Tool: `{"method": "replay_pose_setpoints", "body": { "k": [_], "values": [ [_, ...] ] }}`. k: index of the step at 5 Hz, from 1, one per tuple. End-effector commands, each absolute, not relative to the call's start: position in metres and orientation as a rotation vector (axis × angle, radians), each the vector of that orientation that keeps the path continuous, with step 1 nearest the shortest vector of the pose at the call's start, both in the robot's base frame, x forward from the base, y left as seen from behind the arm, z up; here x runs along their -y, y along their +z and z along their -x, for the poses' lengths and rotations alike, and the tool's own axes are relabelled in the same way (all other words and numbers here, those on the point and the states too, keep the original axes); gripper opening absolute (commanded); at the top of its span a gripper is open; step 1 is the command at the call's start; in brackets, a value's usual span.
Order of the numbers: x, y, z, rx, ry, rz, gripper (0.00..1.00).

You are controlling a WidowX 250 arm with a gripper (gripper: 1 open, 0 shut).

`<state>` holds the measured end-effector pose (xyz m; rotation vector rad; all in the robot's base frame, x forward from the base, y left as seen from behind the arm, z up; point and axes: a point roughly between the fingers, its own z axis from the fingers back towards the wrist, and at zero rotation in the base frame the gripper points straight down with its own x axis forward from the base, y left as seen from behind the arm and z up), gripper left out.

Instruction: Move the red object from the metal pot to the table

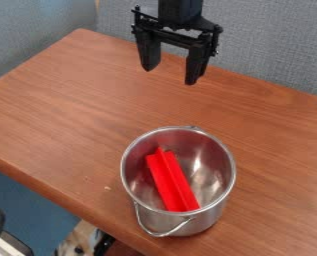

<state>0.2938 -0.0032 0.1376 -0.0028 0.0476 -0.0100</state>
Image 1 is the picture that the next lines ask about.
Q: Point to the metal pot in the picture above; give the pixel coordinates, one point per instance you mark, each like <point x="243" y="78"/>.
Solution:
<point x="209" y="167"/>

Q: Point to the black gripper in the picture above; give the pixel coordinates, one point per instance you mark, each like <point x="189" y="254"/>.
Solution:
<point x="180" y="26"/>

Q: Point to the red plastic block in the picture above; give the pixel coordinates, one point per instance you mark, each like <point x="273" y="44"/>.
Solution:
<point x="171" y="182"/>

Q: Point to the white box below table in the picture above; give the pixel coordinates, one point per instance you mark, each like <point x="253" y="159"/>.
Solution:
<point x="13" y="247"/>

